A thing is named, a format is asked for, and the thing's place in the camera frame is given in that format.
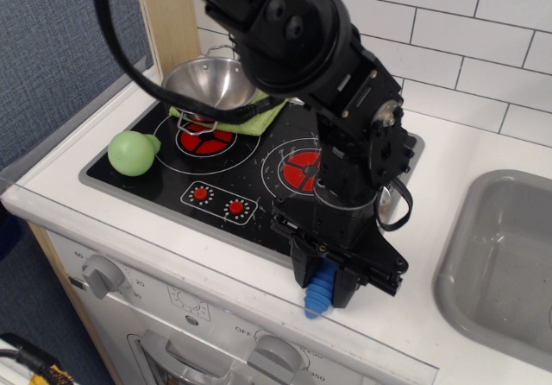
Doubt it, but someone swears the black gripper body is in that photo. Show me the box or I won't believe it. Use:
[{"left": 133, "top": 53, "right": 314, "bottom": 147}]
[{"left": 269, "top": 184, "right": 410, "bottom": 298}]

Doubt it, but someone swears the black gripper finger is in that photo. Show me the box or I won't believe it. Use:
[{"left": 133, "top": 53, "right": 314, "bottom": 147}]
[
  {"left": 332, "top": 268, "right": 367, "bottom": 308},
  {"left": 291, "top": 240, "right": 323, "bottom": 288}
]

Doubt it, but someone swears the blue handled metal spoon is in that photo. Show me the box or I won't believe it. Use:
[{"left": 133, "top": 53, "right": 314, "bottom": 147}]
[{"left": 304, "top": 186, "right": 411, "bottom": 319}]

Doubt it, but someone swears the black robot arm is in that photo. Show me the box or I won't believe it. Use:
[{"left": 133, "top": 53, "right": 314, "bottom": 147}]
[{"left": 204, "top": 0, "right": 413, "bottom": 308}]

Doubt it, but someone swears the silver metal bowl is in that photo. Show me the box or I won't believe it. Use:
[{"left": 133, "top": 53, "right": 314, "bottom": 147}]
[{"left": 162, "top": 45, "right": 259, "bottom": 110}]

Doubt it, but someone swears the grey right oven knob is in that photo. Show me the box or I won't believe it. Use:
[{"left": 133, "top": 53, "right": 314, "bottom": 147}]
[{"left": 247, "top": 335, "right": 303, "bottom": 384}]

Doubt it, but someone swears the grey oven knob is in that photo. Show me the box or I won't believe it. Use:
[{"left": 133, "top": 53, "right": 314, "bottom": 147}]
[
  {"left": 82, "top": 255, "right": 125, "bottom": 300},
  {"left": 247, "top": 335, "right": 303, "bottom": 384}
]

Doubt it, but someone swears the black toy stovetop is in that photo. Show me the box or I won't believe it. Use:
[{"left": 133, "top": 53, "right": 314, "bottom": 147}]
[{"left": 78, "top": 98, "right": 425, "bottom": 290}]

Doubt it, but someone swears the green folded cloth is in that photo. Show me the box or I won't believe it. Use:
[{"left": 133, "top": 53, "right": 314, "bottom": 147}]
[{"left": 168, "top": 92, "right": 288, "bottom": 136}]

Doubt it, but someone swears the grey toy sink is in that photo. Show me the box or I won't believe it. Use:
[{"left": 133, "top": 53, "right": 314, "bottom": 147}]
[{"left": 435, "top": 170, "right": 551, "bottom": 370}]

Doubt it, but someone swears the green toy pear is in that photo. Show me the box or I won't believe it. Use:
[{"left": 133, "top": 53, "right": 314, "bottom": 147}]
[{"left": 107, "top": 130, "right": 161, "bottom": 177}]

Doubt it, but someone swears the grey left oven knob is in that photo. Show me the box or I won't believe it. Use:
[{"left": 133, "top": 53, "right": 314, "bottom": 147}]
[{"left": 82, "top": 255, "right": 125, "bottom": 300}]

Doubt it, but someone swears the yellow object bottom left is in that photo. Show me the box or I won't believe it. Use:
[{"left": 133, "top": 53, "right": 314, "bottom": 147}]
[{"left": 28, "top": 364, "right": 76, "bottom": 385}]

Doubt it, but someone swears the silver oven door handle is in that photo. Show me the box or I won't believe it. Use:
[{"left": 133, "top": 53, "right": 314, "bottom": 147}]
[{"left": 140, "top": 331, "right": 248, "bottom": 384}]

